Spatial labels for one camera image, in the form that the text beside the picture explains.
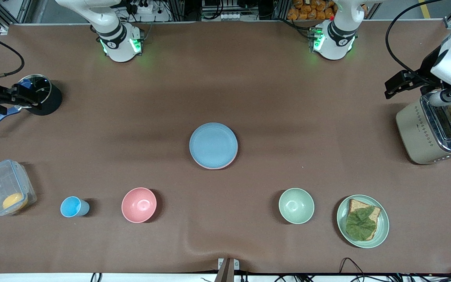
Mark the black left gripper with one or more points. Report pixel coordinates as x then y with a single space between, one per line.
422 75

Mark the blue plate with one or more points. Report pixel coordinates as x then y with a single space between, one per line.
213 145

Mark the pink plate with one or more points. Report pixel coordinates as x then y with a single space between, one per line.
218 168

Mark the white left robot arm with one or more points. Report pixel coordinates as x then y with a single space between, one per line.
333 39

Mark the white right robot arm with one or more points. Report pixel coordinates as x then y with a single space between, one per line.
118 43

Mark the glass pot lid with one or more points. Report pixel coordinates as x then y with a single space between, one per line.
42 83

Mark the black pot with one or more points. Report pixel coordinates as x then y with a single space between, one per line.
53 103

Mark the beige metal toaster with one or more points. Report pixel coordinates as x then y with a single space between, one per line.
413 133

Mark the orange food piece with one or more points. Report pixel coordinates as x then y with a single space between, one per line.
13 201

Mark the bag of bread rolls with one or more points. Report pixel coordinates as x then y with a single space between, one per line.
307 9

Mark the blue cup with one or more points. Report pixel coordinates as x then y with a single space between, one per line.
71 206

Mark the brown bread slice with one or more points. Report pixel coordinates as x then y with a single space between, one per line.
356 205

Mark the white power strip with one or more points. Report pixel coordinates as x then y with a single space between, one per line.
147 11

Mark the green plate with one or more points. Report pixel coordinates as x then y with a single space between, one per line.
383 229

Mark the green lettuce leaf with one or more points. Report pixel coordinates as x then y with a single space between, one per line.
360 225

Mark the pink bowl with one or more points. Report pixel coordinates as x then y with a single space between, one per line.
139 205

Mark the green bowl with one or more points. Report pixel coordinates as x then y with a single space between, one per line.
296 205

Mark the metal table bracket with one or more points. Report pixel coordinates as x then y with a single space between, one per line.
228 270

